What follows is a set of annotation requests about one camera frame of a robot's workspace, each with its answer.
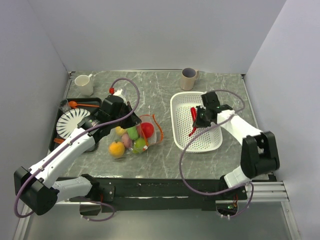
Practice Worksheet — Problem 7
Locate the red chili pepper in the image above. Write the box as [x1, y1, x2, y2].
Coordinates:
[188, 107, 197, 137]

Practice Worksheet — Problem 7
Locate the clear zip top bag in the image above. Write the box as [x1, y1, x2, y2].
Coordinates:
[108, 114, 164, 159]

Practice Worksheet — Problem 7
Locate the purple onion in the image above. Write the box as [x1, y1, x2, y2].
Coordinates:
[121, 133, 132, 149]

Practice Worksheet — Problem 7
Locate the red apple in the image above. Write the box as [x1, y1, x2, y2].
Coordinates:
[139, 122, 154, 139]

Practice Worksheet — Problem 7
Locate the orange peach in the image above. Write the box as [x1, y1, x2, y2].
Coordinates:
[108, 141, 126, 158]

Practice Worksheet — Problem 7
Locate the green pear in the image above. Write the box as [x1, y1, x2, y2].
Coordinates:
[132, 137, 148, 154]

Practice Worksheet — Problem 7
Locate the green bitter gourd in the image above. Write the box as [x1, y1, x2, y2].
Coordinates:
[126, 126, 139, 141]

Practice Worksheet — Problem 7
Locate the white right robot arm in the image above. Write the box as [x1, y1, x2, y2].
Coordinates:
[193, 91, 280, 199]

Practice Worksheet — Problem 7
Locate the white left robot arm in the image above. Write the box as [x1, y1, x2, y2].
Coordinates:
[14, 95, 141, 218]

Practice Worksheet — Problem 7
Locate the black tray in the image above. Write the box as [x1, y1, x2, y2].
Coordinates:
[49, 97, 102, 152]

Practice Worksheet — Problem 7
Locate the white perforated plastic basket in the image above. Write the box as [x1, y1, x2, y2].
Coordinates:
[170, 91, 224, 154]

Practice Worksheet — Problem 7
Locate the white mug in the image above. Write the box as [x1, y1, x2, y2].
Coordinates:
[74, 74, 94, 97]

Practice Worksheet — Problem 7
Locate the orange plastic spoon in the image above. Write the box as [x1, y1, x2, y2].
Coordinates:
[68, 101, 99, 108]

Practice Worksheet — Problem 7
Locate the beige mug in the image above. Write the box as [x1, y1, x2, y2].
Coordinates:
[180, 67, 199, 91]

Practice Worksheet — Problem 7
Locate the striped white plate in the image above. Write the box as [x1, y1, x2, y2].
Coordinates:
[56, 108, 91, 139]

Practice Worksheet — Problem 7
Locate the clear plastic cup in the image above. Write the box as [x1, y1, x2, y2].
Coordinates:
[59, 98, 71, 113]

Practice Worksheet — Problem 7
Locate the orange fork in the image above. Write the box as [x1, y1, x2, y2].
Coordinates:
[53, 138, 65, 144]

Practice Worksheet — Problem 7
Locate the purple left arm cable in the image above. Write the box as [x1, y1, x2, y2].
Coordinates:
[14, 77, 140, 218]

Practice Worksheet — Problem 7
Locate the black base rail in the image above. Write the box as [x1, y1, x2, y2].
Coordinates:
[83, 174, 248, 213]

